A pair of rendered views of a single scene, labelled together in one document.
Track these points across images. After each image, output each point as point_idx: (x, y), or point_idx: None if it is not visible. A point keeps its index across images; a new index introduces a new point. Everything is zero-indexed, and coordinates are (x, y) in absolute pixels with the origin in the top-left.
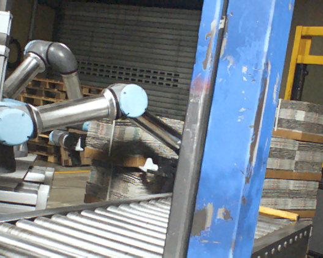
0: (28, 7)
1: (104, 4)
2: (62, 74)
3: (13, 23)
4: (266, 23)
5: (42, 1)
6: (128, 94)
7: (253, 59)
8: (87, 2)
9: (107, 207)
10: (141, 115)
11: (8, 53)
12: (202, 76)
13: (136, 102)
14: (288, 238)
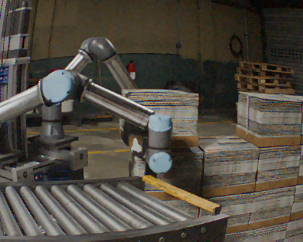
0: (240, 14)
1: (285, 9)
2: (102, 60)
3: (232, 24)
4: None
5: (248, 9)
6: (48, 81)
7: None
8: (275, 8)
9: (6, 186)
10: (94, 96)
11: (28, 60)
12: None
13: (58, 87)
14: (126, 240)
